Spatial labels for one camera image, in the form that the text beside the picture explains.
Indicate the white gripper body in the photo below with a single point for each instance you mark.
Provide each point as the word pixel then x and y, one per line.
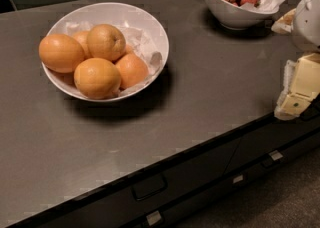
pixel 308 22

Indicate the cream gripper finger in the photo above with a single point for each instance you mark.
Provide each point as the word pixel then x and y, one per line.
pixel 284 24
pixel 301 85

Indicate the white bowl with strawberries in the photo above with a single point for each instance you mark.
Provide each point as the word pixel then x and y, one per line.
pixel 226 10

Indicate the white paper in orange bowl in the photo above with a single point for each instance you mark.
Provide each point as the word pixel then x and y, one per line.
pixel 150 44

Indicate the white bowl with oranges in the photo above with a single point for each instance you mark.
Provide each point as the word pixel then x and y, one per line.
pixel 106 13

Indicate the back hidden orange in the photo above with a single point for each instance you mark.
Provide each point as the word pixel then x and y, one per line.
pixel 81 37

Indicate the black right drawer front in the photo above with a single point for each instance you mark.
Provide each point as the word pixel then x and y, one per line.
pixel 268 138

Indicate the black drawer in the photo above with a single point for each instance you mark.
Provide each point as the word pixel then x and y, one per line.
pixel 286 197
pixel 128 201
pixel 268 138

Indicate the black lower drawer front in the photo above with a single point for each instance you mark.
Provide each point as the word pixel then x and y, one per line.
pixel 286 197

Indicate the black upper drawer front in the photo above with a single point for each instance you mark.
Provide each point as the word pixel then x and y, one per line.
pixel 128 201

